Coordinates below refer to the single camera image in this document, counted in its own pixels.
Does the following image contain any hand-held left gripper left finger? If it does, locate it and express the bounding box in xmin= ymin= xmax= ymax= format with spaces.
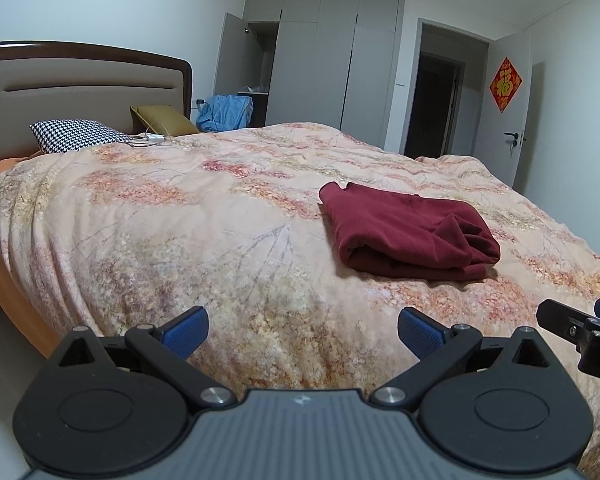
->
xmin=47 ymin=305 xmax=238 ymax=413

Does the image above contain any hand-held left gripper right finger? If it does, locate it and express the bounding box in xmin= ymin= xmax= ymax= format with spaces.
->
xmin=369 ymin=306 xmax=563 ymax=411

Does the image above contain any dark red sweater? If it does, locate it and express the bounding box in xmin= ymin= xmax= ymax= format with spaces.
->
xmin=319 ymin=182 xmax=502 ymax=281

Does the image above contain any floral beige blanket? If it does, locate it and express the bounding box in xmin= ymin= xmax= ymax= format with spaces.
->
xmin=0 ymin=121 xmax=600 ymax=480

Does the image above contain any white room door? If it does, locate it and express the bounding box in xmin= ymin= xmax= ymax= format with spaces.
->
xmin=472 ymin=30 xmax=547 ymax=187

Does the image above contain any olive green pillow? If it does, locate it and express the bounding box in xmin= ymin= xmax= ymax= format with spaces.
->
xmin=130 ymin=105 xmax=201 ymax=137

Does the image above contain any blue garment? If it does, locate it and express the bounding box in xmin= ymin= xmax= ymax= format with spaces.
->
xmin=196 ymin=94 xmax=255 ymax=134

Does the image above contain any houndstooth pillow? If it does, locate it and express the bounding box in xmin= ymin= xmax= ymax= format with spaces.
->
xmin=29 ymin=119 xmax=134 ymax=155

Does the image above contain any red diamond door decoration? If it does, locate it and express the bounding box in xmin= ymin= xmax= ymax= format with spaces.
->
xmin=489 ymin=56 xmax=524 ymax=113

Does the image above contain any beige padded bed headboard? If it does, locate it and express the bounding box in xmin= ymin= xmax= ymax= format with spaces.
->
xmin=0 ymin=41 xmax=194 ymax=173

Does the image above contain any grey wardrobe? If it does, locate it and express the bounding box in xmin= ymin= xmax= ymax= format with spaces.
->
xmin=215 ymin=0 xmax=406 ymax=151

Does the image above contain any white charger with cable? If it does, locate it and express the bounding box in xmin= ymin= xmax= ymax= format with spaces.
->
xmin=126 ymin=131 xmax=174 ymax=148

